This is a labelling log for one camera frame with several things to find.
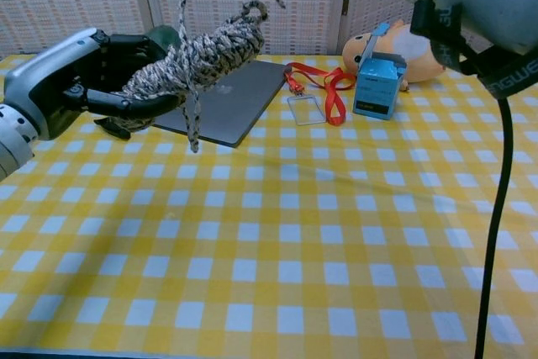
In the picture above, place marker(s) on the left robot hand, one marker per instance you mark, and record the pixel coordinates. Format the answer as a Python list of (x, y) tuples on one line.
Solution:
[(46, 81)]

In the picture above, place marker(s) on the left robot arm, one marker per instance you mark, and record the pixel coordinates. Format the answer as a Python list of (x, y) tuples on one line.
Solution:
[(12, 140)]

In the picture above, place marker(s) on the black bottle neck piece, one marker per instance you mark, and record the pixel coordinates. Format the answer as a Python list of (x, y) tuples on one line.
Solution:
[(122, 125)]

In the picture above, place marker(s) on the brass screen hinge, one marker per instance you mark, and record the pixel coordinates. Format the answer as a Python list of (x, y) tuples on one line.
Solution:
[(345, 3)]

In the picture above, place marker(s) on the grey laptop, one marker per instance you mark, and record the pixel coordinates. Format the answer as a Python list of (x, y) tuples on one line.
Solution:
[(244, 98)]

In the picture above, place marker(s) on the clear badge holder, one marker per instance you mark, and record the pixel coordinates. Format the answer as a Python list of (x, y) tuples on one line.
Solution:
[(307, 110)]

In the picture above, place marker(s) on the blue cardboard box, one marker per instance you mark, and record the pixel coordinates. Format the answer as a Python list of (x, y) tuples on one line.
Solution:
[(375, 94)]

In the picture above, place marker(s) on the yellow plush toy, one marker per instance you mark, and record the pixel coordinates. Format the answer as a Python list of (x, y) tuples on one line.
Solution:
[(416, 60)]

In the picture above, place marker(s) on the yellow white checkered tablecloth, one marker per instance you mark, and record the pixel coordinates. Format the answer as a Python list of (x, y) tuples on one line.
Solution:
[(269, 270)]

